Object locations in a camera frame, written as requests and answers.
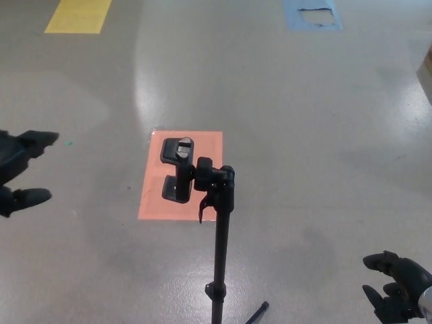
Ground black phone stand tripod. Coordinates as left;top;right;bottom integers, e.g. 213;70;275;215
159;136;270;324

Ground yellow floor tape rectangle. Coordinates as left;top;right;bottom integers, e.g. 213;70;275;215
44;0;114;34

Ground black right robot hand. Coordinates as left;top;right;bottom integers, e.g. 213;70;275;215
362;250;432;323

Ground orange floor tape rectangle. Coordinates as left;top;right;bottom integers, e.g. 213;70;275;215
137;130;223;222

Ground torn blue floor tape rectangle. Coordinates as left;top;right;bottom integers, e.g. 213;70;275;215
282;0;344;32

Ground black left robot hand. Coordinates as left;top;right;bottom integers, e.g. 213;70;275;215
0;130;60;218

